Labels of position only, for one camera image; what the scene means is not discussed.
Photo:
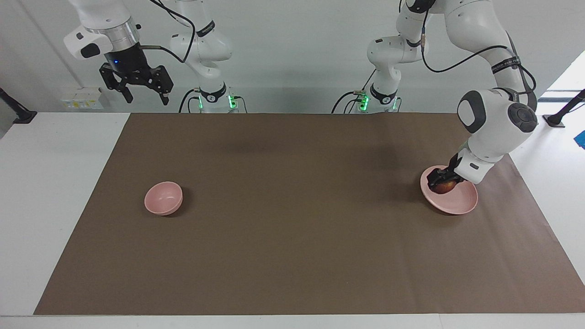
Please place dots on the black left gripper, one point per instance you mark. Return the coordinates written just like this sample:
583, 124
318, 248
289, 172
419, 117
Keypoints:
454, 163

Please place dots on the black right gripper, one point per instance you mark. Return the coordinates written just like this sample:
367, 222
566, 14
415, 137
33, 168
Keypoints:
128, 64

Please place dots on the black stand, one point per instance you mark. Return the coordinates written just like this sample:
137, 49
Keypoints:
560, 118
20, 116

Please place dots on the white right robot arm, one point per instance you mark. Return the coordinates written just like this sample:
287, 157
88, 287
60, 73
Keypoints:
205, 45

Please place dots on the pink bowl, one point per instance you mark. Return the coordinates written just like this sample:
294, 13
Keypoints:
162, 198

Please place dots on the blue object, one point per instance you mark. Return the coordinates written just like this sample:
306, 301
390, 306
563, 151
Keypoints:
580, 139

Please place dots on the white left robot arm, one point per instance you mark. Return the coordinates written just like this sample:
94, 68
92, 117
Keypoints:
493, 123

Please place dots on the white wall socket box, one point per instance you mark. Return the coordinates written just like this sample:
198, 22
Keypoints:
82, 98

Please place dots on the dark red apple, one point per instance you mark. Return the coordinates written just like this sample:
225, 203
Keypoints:
444, 188

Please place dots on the pink plate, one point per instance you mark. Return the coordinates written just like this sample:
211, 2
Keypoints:
457, 203

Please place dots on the brown table mat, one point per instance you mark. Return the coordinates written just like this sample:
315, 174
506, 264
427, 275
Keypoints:
297, 219

